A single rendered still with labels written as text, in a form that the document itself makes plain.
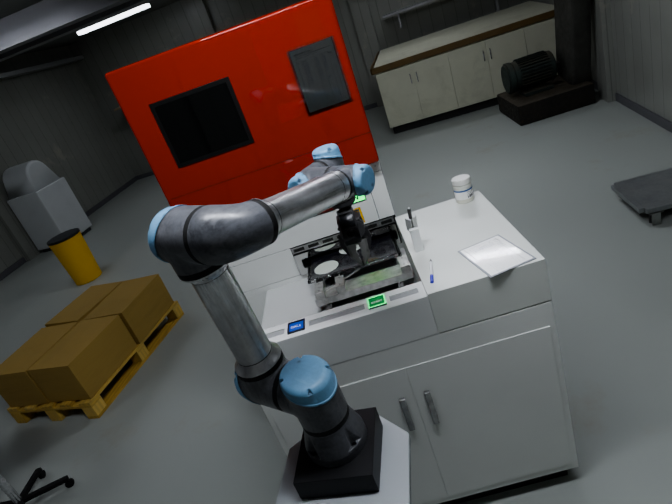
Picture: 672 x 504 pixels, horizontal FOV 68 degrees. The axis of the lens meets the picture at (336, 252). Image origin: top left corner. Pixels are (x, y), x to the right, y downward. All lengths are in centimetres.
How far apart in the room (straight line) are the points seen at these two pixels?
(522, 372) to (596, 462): 62
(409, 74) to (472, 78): 81
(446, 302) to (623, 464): 103
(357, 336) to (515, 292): 49
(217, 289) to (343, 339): 59
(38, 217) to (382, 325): 714
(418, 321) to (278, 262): 78
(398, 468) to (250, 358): 42
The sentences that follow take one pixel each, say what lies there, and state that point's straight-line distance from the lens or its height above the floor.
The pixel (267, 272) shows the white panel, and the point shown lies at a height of 90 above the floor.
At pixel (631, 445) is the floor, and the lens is 232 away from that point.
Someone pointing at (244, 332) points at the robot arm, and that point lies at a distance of 112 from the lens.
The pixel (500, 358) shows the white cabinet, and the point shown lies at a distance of 169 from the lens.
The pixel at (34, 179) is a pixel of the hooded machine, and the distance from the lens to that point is 819.
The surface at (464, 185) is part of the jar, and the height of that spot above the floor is 104.
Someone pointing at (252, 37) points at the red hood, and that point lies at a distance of 185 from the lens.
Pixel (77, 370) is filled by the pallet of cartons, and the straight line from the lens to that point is 357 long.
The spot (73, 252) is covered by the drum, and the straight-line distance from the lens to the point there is 612.
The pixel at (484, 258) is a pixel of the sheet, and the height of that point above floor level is 97.
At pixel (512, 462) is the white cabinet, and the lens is 203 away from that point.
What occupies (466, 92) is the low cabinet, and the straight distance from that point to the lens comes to 707.
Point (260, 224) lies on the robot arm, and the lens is 93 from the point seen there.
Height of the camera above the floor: 177
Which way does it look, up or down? 25 degrees down
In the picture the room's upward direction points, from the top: 20 degrees counter-clockwise
